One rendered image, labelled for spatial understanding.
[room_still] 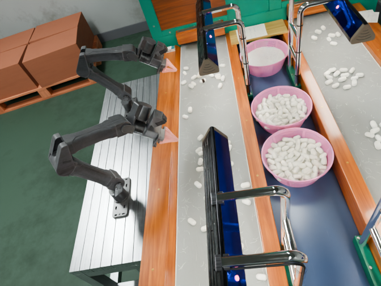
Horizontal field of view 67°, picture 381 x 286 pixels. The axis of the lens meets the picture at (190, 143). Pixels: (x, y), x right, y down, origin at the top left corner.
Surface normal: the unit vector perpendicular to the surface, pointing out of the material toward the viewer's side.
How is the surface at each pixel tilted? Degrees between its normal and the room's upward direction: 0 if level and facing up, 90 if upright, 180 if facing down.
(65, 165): 90
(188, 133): 0
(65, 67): 90
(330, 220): 0
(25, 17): 90
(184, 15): 90
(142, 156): 0
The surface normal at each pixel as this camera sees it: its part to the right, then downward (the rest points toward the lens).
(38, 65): 0.23, 0.70
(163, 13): 0.01, 0.76
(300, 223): -0.24, -0.63
